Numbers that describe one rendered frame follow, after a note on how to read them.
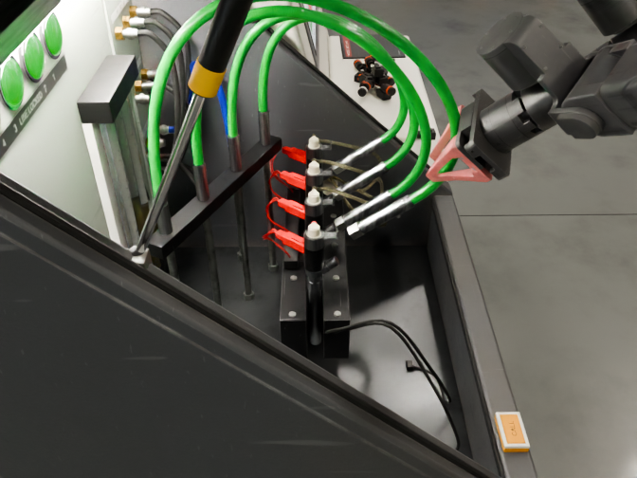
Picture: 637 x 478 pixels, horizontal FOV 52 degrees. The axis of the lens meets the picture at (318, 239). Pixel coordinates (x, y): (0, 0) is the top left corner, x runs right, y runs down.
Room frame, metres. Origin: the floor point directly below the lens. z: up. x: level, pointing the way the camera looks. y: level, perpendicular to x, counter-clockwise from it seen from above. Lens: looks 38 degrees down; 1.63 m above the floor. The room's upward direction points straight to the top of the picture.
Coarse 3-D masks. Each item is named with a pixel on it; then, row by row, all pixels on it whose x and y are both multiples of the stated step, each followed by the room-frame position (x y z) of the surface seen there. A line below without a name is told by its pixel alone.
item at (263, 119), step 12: (288, 24) 0.94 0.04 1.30; (276, 36) 0.94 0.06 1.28; (372, 36) 0.95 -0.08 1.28; (384, 48) 0.95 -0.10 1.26; (264, 60) 0.94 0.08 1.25; (264, 72) 0.94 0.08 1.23; (264, 84) 0.94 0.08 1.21; (396, 84) 0.94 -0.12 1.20; (264, 96) 0.94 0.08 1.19; (264, 108) 0.94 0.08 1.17; (408, 108) 0.94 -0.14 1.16; (264, 120) 0.94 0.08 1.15; (396, 120) 0.94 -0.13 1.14; (264, 132) 0.94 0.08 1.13; (396, 132) 0.94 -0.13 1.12; (264, 144) 0.94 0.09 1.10; (372, 144) 0.94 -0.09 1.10; (384, 144) 0.95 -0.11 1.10; (348, 156) 0.94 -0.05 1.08; (360, 156) 0.94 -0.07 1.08; (336, 168) 0.94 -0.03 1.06
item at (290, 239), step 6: (276, 234) 0.74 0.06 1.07; (282, 234) 0.74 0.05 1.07; (288, 234) 0.73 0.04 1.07; (294, 234) 0.73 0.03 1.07; (282, 240) 0.73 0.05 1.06; (288, 240) 0.72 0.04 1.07; (294, 240) 0.72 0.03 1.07; (300, 240) 0.72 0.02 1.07; (288, 246) 0.73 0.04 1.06; (294, 246) 0.72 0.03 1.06; (300, 246) 0.71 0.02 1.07
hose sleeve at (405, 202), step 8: (400, 200) 0.70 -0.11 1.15; (408, 200) 0.70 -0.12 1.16; (384, 208) 0.70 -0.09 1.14; (392, 208) 0.70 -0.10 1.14; (400, 208) 0.69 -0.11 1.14; (408, 208) 0.69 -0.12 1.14; (368, 216) 0.71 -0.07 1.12; (376, 216) 0.70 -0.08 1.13; (384, 216) 0.69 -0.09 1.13; (392, 216) 0.69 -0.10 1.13; (360, 224) 0.70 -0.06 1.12; (368, 224) 0.70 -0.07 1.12; (376, 224) 0.69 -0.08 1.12
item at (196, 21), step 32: (256, 0) 0.70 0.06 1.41; (288, 0) 0.70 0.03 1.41; (320, 0) 0.70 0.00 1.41; (192, 32) 0.70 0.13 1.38; (384, 32) 0.70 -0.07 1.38; (160, 64) 0.70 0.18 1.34; (416, 64) 0.70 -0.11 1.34; (160, 96) 0.70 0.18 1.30; (448, 96) 0.70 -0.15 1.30; (416, 192) 0.70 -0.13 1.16
